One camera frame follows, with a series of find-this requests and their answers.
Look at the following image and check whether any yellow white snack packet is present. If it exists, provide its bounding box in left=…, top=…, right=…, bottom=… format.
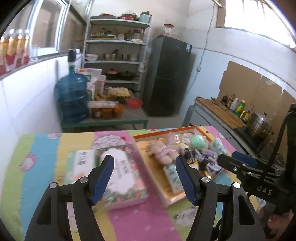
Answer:
left=175, top=142, right=190, bottom=155

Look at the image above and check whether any purple white packet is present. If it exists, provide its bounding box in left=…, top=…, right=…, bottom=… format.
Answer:
left=206, top=160, right=223, bottom=177

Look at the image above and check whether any wooden cutting board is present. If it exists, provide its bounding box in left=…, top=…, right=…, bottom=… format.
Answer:
left=195, top=97, right=245, bottom=130

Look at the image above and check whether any black refrigerator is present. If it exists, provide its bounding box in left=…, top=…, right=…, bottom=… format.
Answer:
left=142, top=36, right=192, bottom=116

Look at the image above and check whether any right hand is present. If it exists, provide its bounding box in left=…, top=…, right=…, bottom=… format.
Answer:
left=267, top=210, right=294, bottom=232

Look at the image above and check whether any egg tray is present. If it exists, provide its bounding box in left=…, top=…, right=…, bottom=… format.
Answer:
left=106, top=86, right=131, bottom=98

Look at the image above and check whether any colourful cartoon bed sheet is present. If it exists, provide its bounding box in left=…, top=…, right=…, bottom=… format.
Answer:
left=5, top=126, right=266, bottom=241

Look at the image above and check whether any green white tissue box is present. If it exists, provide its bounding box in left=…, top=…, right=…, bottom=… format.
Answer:
left=64, top=150, right=97, bottom=184

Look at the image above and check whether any floral tissue box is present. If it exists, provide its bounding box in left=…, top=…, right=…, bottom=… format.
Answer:
left=91, top=131, right=149, bottom=210

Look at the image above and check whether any green bottle on counter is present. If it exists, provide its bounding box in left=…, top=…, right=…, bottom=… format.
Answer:
left=234, top=100, right=245, bottom=117

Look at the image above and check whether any purple dress teddy bear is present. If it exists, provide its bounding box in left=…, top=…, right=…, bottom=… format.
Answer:
left=200, top=148, right=218, bottom=163

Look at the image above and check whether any red drink bottles pack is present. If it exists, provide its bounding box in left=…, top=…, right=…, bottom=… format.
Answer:
left=1, top=29, right=30, bottom=76

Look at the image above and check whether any steel cooking pot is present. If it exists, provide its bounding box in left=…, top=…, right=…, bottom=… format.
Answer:
left=246, top=112, right=274, bottom=141

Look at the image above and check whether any blue water jug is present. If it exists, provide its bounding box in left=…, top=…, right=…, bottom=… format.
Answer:
left=55, top=48, right=90, bottom=124

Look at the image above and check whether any white bottle on counter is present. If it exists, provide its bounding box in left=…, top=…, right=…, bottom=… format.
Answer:
left=229, top=97, right=238, bottom=113

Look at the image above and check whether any grey metal shelf rack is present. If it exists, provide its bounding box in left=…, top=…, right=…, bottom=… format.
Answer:
left=82, top=14, right=152, bottom=93

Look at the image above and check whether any pink dress teddy bear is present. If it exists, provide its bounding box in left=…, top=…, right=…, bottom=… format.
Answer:
left=147, top=140, right=180, bottom=166

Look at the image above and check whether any red plastic basket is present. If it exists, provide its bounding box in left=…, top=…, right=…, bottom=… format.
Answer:
left=126, top=98, right=143, bottom=109

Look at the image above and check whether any green sponge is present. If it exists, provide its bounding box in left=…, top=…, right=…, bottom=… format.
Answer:
left=189, top=135, right=208, bottom=150

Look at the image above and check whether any orange shallow cardboard box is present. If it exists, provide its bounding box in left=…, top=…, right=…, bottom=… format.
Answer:
left=132, top=124, right=232, bottom=208

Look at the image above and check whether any green patterned tissue pack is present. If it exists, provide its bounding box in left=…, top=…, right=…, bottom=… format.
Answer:
left=163, top=163, right=184, bottom=194

